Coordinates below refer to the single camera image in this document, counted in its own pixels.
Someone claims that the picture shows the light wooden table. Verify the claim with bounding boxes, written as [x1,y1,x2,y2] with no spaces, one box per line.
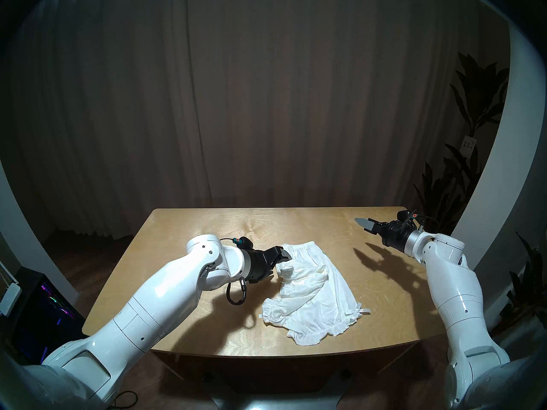
[82,206,447,358]

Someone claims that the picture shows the dark leafy potted plant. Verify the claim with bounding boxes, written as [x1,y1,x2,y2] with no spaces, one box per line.
[498,232,547,333]

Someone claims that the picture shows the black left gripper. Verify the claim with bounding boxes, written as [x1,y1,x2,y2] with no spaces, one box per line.
[244,246,293,284]

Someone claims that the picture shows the black computer tower with lights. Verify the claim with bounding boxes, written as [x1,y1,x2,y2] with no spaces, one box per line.
[11,266,86,365]

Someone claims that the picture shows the white ruffled pants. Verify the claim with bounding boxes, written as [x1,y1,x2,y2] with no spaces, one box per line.
[262,241,371,346]

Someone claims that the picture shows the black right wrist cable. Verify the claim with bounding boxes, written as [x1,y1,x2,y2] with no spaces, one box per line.
[412,213,441,233]

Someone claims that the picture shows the beige pleated curtain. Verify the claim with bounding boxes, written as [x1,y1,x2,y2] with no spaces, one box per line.
[0,0,513,243]

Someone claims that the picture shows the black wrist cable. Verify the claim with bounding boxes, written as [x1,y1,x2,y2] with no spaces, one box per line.
[218,236,249,306]
[412,213,441,233]

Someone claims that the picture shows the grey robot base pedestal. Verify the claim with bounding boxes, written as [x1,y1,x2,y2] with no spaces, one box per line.
[205,371,355,410]

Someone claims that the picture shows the white wall box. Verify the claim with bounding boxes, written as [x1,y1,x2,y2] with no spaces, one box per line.
[0,282,22,316]

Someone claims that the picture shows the black floor cables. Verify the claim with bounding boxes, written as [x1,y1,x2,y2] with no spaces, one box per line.
[109,390,139,410]

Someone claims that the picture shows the tall dark leafy plant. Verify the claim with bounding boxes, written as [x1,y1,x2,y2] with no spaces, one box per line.
[412,50,511,249]

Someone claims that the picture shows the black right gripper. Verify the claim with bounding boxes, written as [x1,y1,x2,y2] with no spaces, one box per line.
[355,217,415,249]

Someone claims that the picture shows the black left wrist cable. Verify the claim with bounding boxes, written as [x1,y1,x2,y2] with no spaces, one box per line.
[218,236,249,306]

